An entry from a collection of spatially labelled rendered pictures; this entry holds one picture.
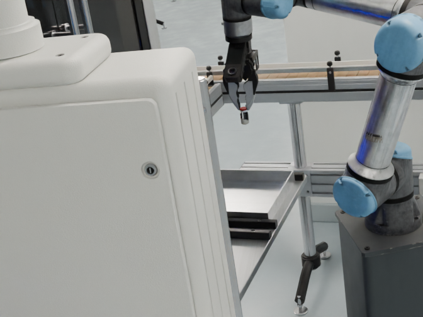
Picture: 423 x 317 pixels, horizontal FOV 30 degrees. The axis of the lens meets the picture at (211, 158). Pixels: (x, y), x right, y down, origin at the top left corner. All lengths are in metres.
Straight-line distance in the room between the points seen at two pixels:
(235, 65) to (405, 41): 0.49
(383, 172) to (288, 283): 1.58
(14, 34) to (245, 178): 1.30
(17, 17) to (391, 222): 1.27
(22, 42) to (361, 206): 1.08
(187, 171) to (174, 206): 0.05
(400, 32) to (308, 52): 1.87
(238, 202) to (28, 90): 1.17
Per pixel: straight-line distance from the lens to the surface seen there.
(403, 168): 2.08
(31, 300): 1.25
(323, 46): 3.57
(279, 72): 3.02
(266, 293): 3.41
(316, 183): 3.17
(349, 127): 3.68
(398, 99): 1.84
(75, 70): 1.07
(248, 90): 2.11
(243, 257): 1.92
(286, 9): 1.97
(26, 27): 1.14
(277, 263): 3.60
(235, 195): 2.22
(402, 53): 1.76
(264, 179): 2.29
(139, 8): 2.22
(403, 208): 2.12
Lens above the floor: 1.84
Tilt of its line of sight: 22 degrees down
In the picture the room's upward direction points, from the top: 9 degrees counter-clockwise
